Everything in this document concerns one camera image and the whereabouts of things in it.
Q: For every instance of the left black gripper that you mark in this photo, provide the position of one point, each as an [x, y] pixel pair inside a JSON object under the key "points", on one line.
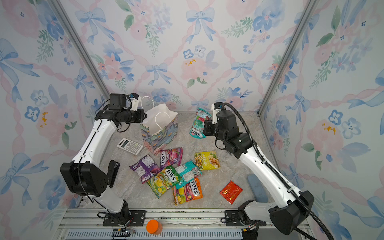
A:
{"points": [[141, 118]]}

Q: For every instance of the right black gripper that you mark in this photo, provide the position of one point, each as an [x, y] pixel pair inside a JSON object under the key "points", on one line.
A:
{"points": [[209, 125]]}

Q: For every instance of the mint Fox's candy bag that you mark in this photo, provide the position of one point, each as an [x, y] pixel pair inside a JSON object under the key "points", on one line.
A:
{"points": [[197, 128]]}

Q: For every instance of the yellow chips bag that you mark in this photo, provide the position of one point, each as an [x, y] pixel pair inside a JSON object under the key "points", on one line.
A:
{"points": [[207, 160]]}

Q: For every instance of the floral paper gift bag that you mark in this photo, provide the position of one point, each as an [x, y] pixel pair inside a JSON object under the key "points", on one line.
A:
{"points": [[160, 126]]}

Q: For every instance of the teal snack packet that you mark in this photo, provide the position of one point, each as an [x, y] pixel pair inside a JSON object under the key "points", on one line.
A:
{"points": [[188, 172]]}

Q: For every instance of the orange Fox's candy bag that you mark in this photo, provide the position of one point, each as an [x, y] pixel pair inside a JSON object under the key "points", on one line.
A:
{"points": [[190, 192]]}

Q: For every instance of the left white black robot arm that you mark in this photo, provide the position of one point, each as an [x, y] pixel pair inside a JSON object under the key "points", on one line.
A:
{"points": [[83, 175]]}

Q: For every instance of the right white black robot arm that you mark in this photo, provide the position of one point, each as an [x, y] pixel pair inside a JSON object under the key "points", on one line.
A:
{"points": [[291, 206]]}

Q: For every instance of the magenta Fox's candy bag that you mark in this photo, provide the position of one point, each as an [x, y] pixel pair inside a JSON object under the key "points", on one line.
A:
{"points": [[171, 157]]}

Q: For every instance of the green Fox's candy bag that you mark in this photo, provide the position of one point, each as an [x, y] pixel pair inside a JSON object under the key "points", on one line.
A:
{"points": [[164, 180]]}

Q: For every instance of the white calculator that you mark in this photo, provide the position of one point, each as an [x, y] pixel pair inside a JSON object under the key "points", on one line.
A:
{"points": [[130, 146]]}

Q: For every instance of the purple snack packet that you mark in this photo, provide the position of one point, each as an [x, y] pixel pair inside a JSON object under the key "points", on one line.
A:
{"points": [[145, 168]]}

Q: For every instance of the red sauce packet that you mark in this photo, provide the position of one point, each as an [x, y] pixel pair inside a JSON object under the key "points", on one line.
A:
{"points": [[230, 192]]}

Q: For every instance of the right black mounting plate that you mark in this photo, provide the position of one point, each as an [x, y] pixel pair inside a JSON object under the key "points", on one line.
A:
{"points": [[236, 218]]}

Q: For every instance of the black mounting plate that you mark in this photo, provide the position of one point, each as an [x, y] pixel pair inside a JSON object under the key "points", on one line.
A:
{"points": [[236, 218], [138, 217]]}

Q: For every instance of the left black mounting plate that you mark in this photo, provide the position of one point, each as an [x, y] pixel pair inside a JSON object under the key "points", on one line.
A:
{"points": [[138, 217]]}

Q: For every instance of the orange round cap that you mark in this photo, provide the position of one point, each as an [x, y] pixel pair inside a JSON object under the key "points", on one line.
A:
{"points": [[154, 227]]}

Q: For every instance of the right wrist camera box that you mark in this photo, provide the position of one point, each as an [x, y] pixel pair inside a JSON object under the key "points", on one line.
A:
{"points": [[223, 119]]}

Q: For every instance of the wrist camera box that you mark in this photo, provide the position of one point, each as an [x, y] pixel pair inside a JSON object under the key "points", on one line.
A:
{"points": [[223, 119], [124, 102]]}

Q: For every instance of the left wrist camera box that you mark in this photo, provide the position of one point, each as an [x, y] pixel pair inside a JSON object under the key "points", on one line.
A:
{"points": [[124, 102]]}

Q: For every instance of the aluminium frame rail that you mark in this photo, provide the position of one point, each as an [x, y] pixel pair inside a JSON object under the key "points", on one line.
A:
{"points": [[178, 224]]}

